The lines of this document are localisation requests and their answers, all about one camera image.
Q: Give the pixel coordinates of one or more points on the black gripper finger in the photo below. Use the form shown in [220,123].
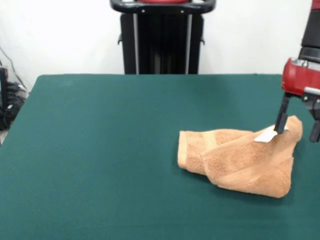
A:
[316,120]
[282,117]

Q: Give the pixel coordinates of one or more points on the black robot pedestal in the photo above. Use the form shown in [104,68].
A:
[130,37]

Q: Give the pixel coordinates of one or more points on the black box device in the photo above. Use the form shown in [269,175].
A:
[3,95]

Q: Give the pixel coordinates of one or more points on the dark green table cloth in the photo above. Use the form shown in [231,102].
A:
[75,175]

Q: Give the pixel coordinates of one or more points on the tan terry towel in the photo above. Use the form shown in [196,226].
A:
[237,165]

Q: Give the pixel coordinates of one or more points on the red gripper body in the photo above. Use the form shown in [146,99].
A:
[300,80]

